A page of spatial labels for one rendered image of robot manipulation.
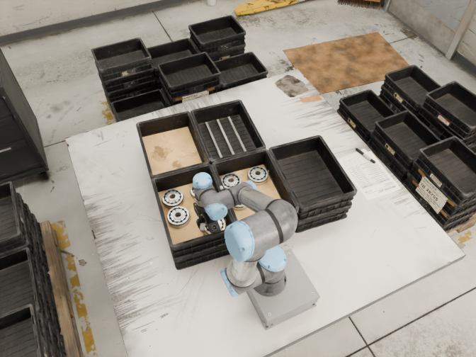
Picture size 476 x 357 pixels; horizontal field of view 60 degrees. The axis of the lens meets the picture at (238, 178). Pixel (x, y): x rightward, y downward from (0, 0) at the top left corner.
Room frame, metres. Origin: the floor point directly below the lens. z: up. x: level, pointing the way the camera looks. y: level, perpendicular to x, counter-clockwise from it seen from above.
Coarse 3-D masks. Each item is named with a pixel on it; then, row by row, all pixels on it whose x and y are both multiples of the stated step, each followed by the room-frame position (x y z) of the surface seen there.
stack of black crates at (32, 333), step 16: (0, 320) 0.65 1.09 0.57; (16, 320) 0.67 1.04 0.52; (32, 320) 0.65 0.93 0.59; (0, 336) 0.61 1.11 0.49; (16, 336) 0.61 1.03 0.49; (32, 336) 0.61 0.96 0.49; (48, 336) 0.63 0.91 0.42; (0, 352) 0.54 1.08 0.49; (16, 352) 0.54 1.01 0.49; (32, 352) 0.54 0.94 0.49; (48, 352) 0.54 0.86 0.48; (64, 352) 0.63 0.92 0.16
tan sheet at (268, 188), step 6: (240, 174) 1.32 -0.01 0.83; (246, 174) 1.32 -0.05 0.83; (246, 180) 1.29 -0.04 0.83; (270, 180) 1.29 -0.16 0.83; (258, 186) 1.25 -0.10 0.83; (264, 186) 1.25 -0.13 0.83; (270, 186) 1.25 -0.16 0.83; (264, 192) 1.21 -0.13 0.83; (270, 192) 1.21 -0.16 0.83; (276, 192) 1.21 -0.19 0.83; (276, 198) 1.17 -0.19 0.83; (234, 210) 1.10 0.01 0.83; (240, 210) 1.10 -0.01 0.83; (246, 210) 1.10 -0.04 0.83; (240, 216) 1.07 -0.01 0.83; (246, 216) 1.07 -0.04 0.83
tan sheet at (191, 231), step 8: (192, 184) 1.26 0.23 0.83; (160, 192) 1.20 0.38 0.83; (184, 192) 1.21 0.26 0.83; (184, 200) 1.15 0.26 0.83; (192, 200) 1.16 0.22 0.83; (192, 208) 1.11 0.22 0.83; (192, 216) 1.06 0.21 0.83; (168, 224) 1.02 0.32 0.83; (192, 224) 1.02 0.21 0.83; (176, 232) 0.98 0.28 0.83; (184, 232) 0.98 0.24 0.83; (192, 232) 0.98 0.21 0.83; (200, 232) 0.98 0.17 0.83; (176, 240) 0.93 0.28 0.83; (184, 240) 0.93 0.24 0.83
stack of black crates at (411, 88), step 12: (396, 72) 2.66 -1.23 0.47; (408, 72) 2.72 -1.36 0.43; (420, 72) 2.66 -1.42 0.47; (384, 84) 2.60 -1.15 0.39; (396, 84) 2.49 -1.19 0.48; (408, 84) 2.63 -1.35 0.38; (420, 84) 2.62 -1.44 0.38; (432, 84) 2.53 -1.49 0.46; (384, 96) 2.57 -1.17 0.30; (396, 96) 2.46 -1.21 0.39; (408, 96) 2.36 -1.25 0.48; (420, 96) 2.48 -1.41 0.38; (396, 108) 2.42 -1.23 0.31; (408, 108) 2.34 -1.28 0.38
